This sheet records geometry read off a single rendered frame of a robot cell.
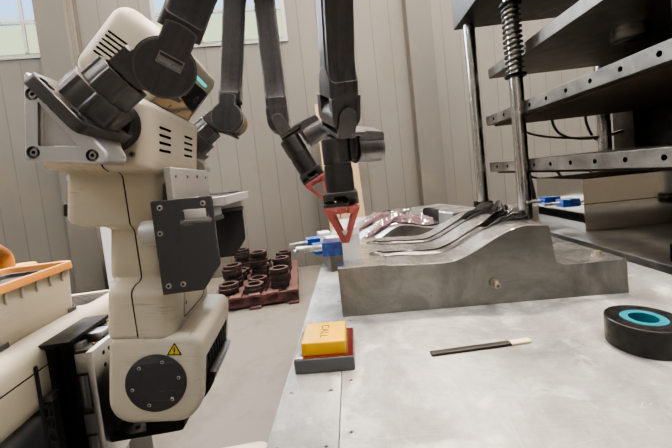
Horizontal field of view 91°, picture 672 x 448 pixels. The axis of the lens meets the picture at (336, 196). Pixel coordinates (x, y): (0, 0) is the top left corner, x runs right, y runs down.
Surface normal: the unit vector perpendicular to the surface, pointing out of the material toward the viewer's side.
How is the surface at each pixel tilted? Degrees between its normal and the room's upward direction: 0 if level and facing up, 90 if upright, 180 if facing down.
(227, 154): 90
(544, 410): 0
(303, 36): 90
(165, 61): 114
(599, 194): 90
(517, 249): 90
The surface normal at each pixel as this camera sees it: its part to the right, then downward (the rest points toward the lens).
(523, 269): -0.04, 0.07
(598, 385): -0.11, -0.99
